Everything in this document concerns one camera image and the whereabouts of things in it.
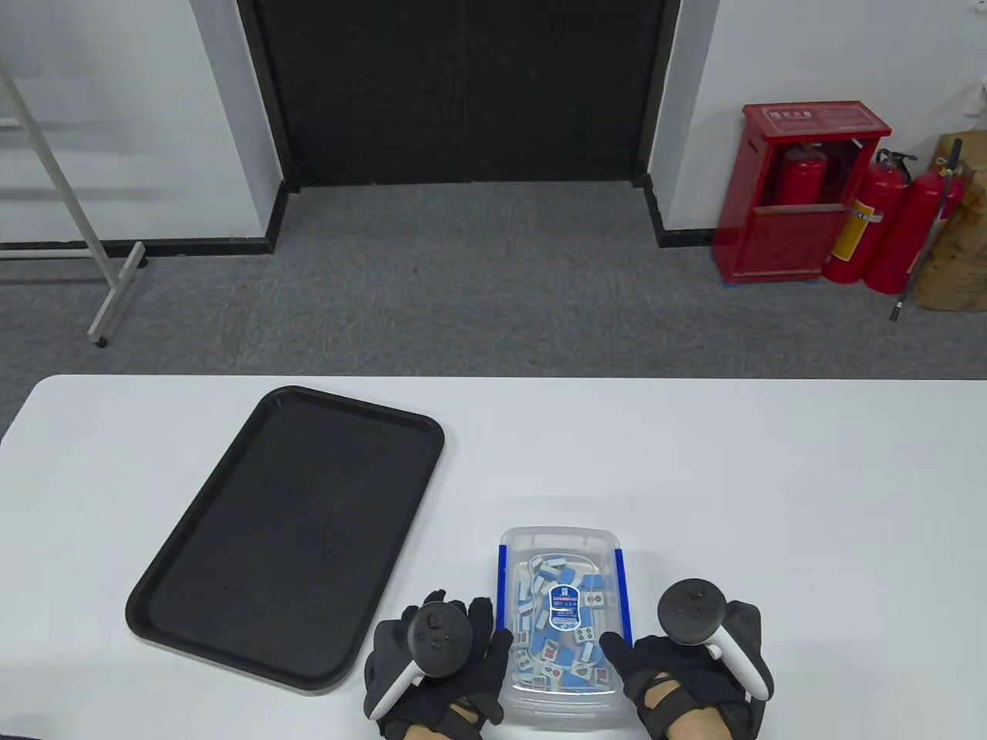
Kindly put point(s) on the black white controller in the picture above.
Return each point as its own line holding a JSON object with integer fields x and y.
{"x": 438, "y": 636}
{"x": 690, "y": 609}

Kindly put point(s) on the red fire extinguisher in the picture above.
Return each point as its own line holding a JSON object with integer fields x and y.
{"x": 910, "y": 231}
{"x": 802, "y": 177}

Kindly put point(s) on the black plastic tray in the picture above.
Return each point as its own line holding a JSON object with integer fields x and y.
{"x": 293, "y": 524}

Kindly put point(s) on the white metal stand frame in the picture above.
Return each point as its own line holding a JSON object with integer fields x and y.
{"x": 117, "y": 297}

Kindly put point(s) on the pile of blue mahjong tiles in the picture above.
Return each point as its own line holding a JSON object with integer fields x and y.
{"x": 572, "y": 574}

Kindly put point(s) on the person's right forearm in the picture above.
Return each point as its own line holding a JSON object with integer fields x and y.
{"x": 698, "y": 731}

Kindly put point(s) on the clear box with blue latches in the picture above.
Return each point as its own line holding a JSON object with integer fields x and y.
{"x": 563, "y": 713}

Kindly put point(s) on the brown cardboard box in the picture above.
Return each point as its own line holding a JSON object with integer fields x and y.
{"x": 960, "y": 262}

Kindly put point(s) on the person's left forearm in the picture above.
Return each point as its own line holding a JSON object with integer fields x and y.
{"x": 432, "y": 732}

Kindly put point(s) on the person's right hand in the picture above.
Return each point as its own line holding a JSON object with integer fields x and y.
{"x": 632, "y": 663}

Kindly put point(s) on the red extinguisher with yellow label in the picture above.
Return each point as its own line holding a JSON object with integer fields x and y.
{"x": 879, "y": 200}

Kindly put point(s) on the person's left hand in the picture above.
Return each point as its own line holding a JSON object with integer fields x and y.
{"x": 493, "y": 663}

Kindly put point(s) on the clear plastic lid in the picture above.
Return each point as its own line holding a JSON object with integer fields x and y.
{"x": 564, "y": 605}

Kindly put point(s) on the red fire extinguisher cabinet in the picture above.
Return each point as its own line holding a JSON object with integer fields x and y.
{"x": 779, "y": 239}

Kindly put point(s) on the black door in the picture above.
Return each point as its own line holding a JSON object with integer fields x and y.
{"x": 463, "y": 92}

